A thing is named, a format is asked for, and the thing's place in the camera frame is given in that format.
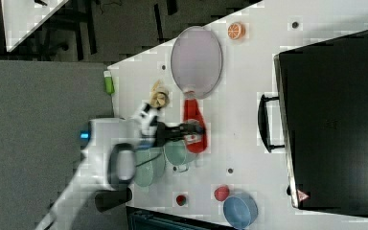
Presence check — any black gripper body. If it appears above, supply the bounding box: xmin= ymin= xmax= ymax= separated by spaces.
xmin=154 ymin=122 xmax=188 ymax=147

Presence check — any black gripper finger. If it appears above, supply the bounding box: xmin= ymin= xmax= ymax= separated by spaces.
xmin=182 ymin=120 xmax=205 ymax=134

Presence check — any red plush ketchup bottle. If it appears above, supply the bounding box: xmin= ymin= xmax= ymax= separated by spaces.
xmin=183 ymin=91 xmax=208 ymax=154

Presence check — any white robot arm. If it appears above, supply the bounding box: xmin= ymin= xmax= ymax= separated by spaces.
xmin=34 ymin=103 xmax=205 ymax=230

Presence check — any green oval strainer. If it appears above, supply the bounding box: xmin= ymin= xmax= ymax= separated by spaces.
xmin=134 ymin=148 xmax=166 ymax=188

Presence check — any green metal cup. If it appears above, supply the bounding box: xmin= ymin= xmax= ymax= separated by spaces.
xmin=164 ymin=141 xmax=197 ymax=173

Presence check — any red strawberry toy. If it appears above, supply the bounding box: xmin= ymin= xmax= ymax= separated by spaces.
xmin=176 ymin=195 xmax=187 ymax=206

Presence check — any grey round plate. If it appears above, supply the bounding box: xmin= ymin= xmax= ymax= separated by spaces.
xmin=171 ymin=26 xmax=223 ymax=99

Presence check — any green white marker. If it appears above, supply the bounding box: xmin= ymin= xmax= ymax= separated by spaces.
xmin=103 ymin=71 xmax=115 ymax=95

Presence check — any black cylinder object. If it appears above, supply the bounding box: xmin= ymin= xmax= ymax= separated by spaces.
xmin=95 ymin=188 xmax=132 ymax=213

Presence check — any blue bowl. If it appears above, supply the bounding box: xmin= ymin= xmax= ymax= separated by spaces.
xmin=223 ymin=193 xmax=258 ymax=230

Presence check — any orange slice toy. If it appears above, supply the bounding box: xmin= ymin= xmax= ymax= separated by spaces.
xmin=227 ymin=22 xmax=245 ymax=40

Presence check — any black toaster oven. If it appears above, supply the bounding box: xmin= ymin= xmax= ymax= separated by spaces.
xmin=258 ymin=30 xmax=368 ymax=218

